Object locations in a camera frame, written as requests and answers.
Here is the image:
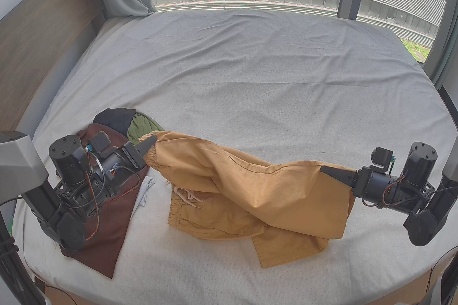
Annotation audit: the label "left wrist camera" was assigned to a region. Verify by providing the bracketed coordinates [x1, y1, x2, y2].
[88, 131, 112, 157]

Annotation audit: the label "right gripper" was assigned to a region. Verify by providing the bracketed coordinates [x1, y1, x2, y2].
[319, 164, 393, 208]

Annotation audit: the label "white garment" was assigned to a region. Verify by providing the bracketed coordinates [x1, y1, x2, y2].
[130, 175, 156, 223]

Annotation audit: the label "brown garment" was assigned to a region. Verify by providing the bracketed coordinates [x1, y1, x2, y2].
[58, 123, 151, 279]

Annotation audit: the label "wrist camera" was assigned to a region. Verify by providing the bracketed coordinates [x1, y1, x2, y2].
[88, 131, 112, 157]
[370, 147, 395, 174]

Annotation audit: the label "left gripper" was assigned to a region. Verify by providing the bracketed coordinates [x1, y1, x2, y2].
[96, 133, 158, 195]

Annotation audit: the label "black garment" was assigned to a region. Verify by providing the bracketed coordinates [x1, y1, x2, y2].
[94, 108, 139, 137]

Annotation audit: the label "black cable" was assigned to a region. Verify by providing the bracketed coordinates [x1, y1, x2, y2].
[34, 281, 74, 298]
[424, 247, 458, 305]

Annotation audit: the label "green garment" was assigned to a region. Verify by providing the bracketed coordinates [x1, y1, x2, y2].
[127, 112, 166, 147]

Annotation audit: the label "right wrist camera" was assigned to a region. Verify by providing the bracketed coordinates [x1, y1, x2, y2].
[370, 147, 395, 174]

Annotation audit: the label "bed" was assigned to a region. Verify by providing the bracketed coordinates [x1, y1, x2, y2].
[0, 0, 458, 305]

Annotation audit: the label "mustard yellow shorts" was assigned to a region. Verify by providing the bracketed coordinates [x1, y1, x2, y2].
[138, 130, 358, 269]

